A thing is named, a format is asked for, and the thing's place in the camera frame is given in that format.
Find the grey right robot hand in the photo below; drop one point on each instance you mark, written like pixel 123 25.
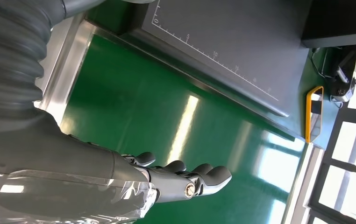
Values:
pixel 72 173

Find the green conveyor belt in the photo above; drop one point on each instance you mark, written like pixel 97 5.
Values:
pixel 153 102

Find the black inbound scanner machine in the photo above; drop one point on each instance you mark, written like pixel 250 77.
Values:
pixel 236 37

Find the phone with orange case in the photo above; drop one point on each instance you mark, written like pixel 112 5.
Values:
pixel 314 114

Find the black window frame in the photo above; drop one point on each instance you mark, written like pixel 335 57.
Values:
pixel 339 160

